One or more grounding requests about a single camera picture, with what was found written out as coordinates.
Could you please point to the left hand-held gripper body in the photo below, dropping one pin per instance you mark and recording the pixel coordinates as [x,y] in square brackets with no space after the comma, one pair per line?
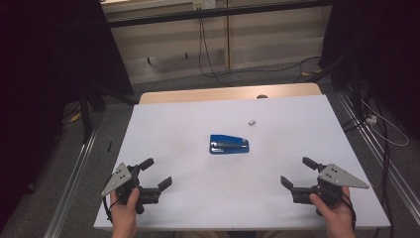
[123,180]

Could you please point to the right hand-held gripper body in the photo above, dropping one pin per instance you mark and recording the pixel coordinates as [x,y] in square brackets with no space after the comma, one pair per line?
[333,180]

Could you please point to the blue stapler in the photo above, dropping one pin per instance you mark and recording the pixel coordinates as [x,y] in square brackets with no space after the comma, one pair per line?
[229,144]

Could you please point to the person's left hand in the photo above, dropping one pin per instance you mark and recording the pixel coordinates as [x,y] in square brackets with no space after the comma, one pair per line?
[125,211]

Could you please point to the person's right hand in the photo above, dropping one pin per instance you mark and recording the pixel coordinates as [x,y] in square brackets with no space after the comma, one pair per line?
[333,214]

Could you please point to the small black stick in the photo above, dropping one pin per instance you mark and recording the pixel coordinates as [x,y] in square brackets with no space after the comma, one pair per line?
[109,146]

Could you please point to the white table cover board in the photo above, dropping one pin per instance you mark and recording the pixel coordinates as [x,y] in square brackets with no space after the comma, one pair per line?
[231,198]

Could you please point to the small white staple block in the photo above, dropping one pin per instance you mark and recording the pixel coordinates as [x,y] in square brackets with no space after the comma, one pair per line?
[252,122]

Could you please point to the white power strip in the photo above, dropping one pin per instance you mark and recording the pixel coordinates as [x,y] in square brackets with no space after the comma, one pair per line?
[371,119]

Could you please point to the black metal stand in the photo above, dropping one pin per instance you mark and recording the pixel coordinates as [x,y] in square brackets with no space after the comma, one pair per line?
[356,95]
[86,115]

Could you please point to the yellow floor tape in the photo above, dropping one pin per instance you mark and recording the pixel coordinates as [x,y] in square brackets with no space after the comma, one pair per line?
[312,72]
[75,117]

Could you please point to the dark round table grommet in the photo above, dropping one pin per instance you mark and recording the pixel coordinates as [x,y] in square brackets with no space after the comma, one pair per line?
[262,96]

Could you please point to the wooden table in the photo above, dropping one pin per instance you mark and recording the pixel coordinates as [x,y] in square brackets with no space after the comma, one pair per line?
[204,94]

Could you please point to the black curtain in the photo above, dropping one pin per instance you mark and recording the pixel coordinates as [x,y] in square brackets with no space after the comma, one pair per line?
[386,49]
[39,82]

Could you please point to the beige cabinet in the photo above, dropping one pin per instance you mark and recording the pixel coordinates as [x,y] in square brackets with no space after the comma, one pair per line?
[264,43]

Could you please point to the black metal bar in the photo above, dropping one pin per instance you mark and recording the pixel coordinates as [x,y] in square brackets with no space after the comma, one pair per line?
[211,14]

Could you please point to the aluminium rail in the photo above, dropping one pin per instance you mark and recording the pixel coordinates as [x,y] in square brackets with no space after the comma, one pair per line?
[379,152]
[71,185]

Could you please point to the white wall socket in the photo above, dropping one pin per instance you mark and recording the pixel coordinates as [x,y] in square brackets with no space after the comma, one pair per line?
[204,4]

